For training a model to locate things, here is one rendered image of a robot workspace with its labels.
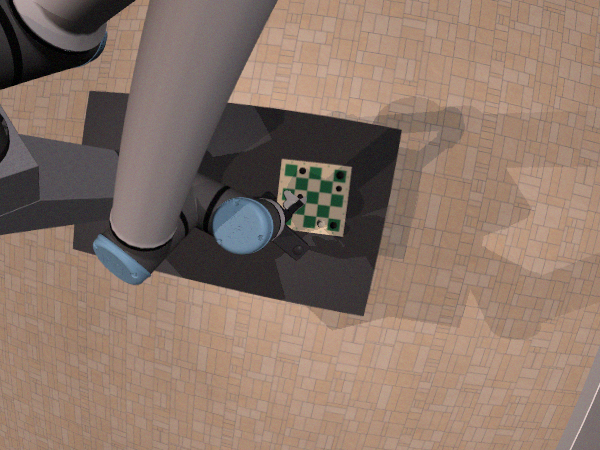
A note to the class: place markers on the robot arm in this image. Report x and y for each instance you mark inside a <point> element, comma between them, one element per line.
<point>190,57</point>

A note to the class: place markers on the green and white chessboard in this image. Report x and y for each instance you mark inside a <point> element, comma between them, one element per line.
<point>318,184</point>

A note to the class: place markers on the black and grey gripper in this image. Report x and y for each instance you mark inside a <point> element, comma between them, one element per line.
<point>289,204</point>

